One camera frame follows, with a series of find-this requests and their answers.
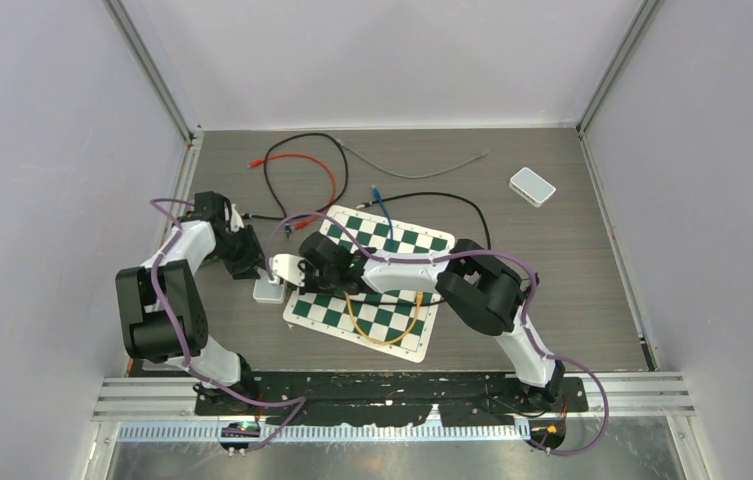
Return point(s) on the white switch box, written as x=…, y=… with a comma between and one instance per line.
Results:
x=531, y=187
x=267, y=292

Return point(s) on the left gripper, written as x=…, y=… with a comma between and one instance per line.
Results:
x=244, y=268

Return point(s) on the green white chessboard mat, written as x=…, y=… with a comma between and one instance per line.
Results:
x=397, y=323

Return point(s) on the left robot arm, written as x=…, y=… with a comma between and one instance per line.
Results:
x=162, y=316

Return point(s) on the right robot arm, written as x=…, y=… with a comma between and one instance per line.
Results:
x=479, y=285

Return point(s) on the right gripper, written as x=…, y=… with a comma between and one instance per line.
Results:
x=304, y=266

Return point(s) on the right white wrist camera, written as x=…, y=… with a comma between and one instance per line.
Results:
x=285, y=269

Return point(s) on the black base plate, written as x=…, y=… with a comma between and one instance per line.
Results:
x=387, y=399

